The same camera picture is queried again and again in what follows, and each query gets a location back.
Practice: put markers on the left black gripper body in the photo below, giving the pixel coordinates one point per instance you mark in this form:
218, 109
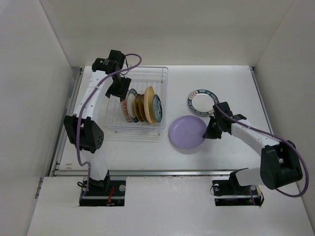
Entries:
119, 87

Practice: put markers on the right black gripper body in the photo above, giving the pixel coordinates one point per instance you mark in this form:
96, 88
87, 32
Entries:
214, 128

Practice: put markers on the purple plate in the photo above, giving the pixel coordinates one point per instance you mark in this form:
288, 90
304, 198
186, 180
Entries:
187, 132

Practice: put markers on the green rim white plate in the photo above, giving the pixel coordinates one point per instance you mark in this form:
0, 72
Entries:
201, 102

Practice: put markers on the beige plate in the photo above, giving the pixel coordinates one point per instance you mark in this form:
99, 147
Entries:
148, 104

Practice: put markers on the white wire dish rack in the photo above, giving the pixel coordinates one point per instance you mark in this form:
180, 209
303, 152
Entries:
141, 78

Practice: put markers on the blue floral plate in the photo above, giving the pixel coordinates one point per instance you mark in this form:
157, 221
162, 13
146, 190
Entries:
157, 108

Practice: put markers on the orange pattern white plate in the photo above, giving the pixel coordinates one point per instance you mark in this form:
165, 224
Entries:
124, 110

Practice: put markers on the yellow brown patterned plate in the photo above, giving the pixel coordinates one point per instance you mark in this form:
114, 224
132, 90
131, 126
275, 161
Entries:
137, 108

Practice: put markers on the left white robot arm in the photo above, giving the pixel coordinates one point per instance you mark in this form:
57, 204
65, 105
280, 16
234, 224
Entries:
81, 127

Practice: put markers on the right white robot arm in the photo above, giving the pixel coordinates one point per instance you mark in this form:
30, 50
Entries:
280, 162

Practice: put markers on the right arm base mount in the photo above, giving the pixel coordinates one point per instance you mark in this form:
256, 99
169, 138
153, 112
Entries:
227, 194

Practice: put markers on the metal rail front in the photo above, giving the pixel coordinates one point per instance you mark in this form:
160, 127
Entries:
149, 173

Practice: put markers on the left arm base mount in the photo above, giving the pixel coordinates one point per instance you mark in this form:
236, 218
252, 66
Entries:
114, 196

